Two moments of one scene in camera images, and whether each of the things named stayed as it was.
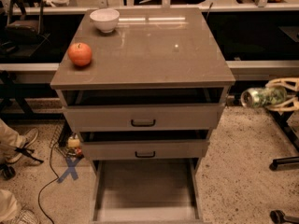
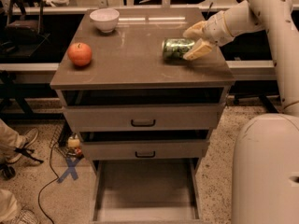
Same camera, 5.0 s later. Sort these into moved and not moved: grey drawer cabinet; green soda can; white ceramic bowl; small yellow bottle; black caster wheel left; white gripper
Moved: green soda can; white gripper
Not moved: black caster wheel left; white ceramic bowl; small yellow bottle; grey drawer cabinet
